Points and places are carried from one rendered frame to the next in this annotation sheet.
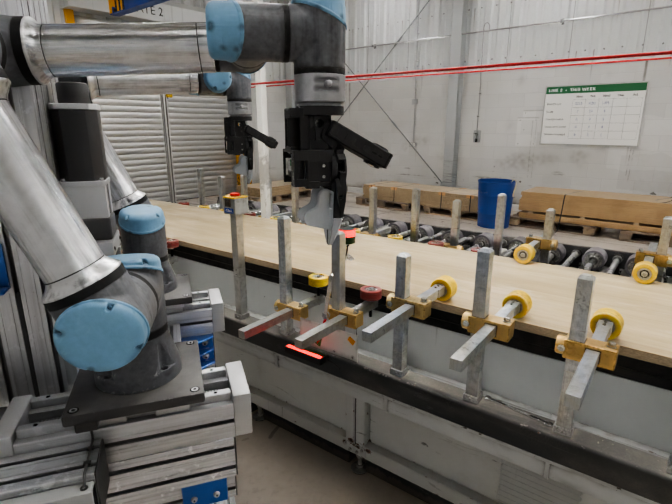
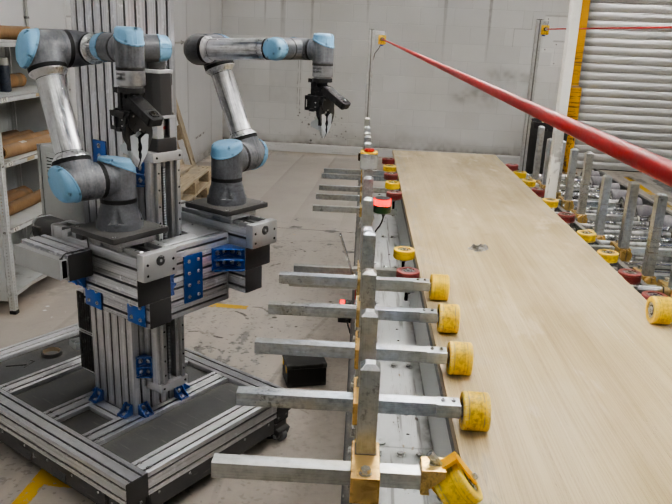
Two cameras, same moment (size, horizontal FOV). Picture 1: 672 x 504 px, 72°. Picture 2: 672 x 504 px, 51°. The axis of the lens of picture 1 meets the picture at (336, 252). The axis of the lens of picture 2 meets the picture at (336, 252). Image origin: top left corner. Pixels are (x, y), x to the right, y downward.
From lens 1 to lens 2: 1.89 m
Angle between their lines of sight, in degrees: 52
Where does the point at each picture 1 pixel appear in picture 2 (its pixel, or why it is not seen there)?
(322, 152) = (119, 112)
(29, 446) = (71, 240)
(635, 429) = not seen: hidden behind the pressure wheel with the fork
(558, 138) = not seen: outside the picture
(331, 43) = (119, 55)
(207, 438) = (126, 274)
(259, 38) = (100, 52)
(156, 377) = (108, 226)
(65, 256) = (56, 144)
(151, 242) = (220, 166)
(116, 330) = (60, 182)
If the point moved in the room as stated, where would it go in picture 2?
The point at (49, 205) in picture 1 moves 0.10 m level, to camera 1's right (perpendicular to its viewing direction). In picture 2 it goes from (56, 121) to (65, 125)
